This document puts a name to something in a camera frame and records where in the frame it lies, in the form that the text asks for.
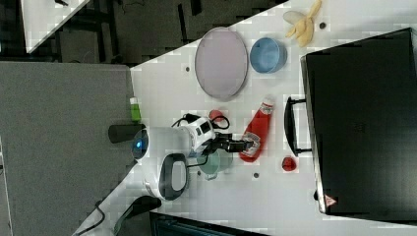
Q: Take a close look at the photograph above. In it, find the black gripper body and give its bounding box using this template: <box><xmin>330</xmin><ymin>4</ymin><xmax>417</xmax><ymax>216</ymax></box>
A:
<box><xmin>205</xmin><ymin>133</ymin><xmax>232</xmax><ymax>154</ymax></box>

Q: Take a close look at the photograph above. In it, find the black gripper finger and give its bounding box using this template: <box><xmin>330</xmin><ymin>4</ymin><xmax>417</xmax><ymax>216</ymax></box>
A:
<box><xmin>228</xmin><ymin>141</ymin><xmax>254</xmax><ymax>152</ymax></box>

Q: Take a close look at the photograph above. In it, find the red plush ketchup bottle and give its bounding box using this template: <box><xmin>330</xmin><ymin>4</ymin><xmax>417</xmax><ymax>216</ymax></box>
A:
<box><xmin>239</xmin><ymin>96</ymin><xmax>274</xmax><ymax>162</ymax></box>

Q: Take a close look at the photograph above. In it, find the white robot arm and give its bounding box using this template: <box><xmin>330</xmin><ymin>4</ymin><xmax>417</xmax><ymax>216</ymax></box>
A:
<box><xmin>132</xmin><ymin>114</ymin><xmax>254</xmax><ymax>201</ymax></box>

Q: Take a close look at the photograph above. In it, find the grey oval plate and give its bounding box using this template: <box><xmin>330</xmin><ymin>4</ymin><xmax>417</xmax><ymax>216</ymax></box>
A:
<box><xmin>195</xmin><ymin>28</ymin><xmax>248</xmax><ymax>100</ymax></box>

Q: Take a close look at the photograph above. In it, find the green mug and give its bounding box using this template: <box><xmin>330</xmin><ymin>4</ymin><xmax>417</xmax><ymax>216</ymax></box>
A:
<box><xmin>197</xmin><ymin>149</ymin><xmax>233</xmax><ymax>181</ymax></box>

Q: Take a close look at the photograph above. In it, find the red toy apple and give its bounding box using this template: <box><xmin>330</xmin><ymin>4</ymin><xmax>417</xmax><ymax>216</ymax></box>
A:
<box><xmin>208</xmin><ymin>109</ymin><xmax>224</xmax><ymax>122</ymax></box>

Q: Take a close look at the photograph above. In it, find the red toy strawberry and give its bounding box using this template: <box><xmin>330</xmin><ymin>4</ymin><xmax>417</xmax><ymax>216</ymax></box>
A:
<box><xmin>281</xmin><ymin>156</ymin><xmax>297</xmax><ymax>172</ymax></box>

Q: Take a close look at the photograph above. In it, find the green bottle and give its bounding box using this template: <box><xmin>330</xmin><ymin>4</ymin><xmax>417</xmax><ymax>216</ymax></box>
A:
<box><xmin>130</xmin><ymin>97</ymin><xmax>142</xmax><ymax>122</ymax></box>

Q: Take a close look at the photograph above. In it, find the blue bowl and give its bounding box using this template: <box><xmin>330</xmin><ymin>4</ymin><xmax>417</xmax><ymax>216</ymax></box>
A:
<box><xmin>250</xmin><ymin>37</ymin><xmax>287</xmax><ymax>74</ymax></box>

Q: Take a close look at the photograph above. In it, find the black cylinder container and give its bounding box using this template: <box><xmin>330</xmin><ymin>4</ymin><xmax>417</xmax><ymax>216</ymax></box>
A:
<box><xmin>107</xmin><ymin>124</ymin><xmax>146</xmax><ymax>144</ymax></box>

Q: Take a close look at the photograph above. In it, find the black cylinder cup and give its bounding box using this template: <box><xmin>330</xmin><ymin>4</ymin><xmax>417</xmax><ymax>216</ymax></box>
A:
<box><xmin>114</xmin><ymin>196</ymin><xmax>161</xmax><ymax>236</ymax></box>

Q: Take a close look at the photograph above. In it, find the black toaster oven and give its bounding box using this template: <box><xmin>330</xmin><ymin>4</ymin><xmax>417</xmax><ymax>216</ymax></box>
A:
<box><xmin>300</xmin><ymin>28</ymin><xmax>417</xmax><ymax>225</ymax></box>

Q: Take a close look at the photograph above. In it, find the peeled toy banana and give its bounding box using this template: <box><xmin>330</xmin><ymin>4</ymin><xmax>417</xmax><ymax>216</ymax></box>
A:
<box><xmin>285</xmin><ymin>0</ymin><xmax>322</xmax><ymax>47</ymax></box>

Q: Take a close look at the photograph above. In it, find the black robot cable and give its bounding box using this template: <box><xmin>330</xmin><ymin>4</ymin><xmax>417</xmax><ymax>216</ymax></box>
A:
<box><xmin>170</xmin><ymin>113</ymin><xmax>231</xmax><ymax>168</ymax></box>

